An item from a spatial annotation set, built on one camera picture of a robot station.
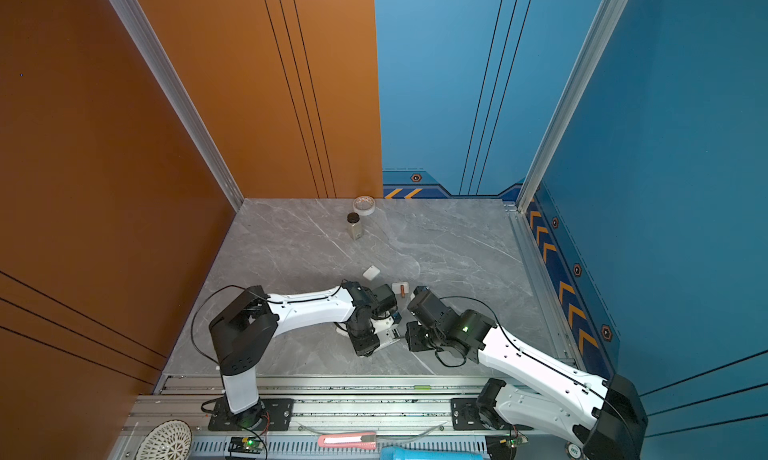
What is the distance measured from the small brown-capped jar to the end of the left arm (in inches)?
15.5

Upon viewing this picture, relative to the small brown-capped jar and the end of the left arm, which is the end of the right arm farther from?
the small brown-capped jar

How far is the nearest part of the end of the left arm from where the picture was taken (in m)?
0.74

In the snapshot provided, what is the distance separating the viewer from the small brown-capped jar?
1.05 meters
